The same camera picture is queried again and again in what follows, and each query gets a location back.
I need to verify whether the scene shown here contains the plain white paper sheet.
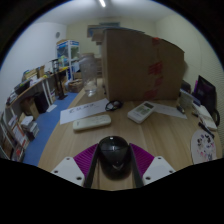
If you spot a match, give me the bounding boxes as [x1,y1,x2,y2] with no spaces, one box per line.
[151,102,188,120]

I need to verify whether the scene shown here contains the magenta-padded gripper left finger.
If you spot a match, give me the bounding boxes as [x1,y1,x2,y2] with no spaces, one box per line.
[50,143,101,189]

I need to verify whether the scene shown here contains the low bookshelf with books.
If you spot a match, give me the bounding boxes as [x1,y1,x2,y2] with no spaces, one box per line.
[0,106,40,163]

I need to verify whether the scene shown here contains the round printed white mouse pad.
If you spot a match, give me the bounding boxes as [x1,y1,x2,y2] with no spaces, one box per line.
[190,129,218,165]

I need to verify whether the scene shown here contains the large brown cardboard box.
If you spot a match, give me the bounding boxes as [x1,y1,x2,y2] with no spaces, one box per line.
[100,27,186,103]

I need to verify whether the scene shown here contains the small cardboard box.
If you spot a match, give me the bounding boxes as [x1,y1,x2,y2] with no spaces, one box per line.
[67,78,84,94]

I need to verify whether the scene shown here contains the black computer mouse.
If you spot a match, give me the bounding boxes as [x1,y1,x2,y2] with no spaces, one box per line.
[98,135,132,180]

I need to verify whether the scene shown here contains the black office chair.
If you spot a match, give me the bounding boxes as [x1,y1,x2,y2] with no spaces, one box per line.
[193,74,221,128]

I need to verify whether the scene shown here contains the wide white remote control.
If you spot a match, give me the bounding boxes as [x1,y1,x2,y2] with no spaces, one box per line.
[126,100,156,125]

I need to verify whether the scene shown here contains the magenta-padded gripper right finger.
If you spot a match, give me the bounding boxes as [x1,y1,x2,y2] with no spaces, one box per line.
[128,142,177,189]

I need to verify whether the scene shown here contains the black eyeglasses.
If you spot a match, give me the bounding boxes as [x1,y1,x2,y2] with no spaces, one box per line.
[104,99,124,112]

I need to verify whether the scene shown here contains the white and blue shelf unit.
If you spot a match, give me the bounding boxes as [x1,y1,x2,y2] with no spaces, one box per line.
[55,38,81,81]

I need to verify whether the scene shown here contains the clear glass jar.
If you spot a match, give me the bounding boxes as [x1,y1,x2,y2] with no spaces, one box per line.
[78,52,99,98]

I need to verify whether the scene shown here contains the white paper sheet with writing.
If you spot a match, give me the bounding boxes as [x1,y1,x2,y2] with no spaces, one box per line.
[59,97,110,126]

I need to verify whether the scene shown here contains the wooden wall desk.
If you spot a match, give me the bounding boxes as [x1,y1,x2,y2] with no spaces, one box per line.
[6,65,71,108]

